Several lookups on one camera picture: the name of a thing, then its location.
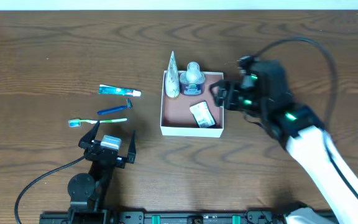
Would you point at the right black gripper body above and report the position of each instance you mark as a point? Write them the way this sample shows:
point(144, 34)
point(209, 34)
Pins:
point(232, 98)

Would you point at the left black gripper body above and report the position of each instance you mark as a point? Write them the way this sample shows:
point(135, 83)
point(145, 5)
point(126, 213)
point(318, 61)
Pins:
point(105, 154)

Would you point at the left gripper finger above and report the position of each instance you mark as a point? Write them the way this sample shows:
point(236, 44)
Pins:
point(90, 135)
point(132, 148)

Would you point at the blue disposable razor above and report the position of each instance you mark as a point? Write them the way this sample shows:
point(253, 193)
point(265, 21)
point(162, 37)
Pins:
point(116, 109)

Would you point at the green toothpaste tube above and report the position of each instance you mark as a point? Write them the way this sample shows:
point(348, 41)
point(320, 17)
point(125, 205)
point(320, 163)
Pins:
point(113, 90)

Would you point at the green soap bar box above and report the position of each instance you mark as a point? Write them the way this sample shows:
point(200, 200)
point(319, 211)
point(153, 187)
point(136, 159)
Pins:
point(202, 115)

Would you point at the dark blue pump bottle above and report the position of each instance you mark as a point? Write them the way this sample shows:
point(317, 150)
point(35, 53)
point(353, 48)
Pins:
point(192, 80)

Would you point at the white cream tube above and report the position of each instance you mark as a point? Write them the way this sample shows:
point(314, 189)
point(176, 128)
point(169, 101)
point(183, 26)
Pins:
point(172, 88)

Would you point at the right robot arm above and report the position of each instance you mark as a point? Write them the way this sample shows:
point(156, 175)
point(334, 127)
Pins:
point(304, 136)

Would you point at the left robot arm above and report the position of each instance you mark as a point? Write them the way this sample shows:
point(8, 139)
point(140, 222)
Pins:
point(88, 190)

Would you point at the green white toothbrush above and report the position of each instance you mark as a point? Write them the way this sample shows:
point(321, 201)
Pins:
point(73, 123)

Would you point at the white box with pink interior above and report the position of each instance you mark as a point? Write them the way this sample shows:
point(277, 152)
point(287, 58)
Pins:
point(176, 118)

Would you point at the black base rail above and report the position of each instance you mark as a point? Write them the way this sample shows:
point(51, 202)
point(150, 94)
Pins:
point(138, 217)

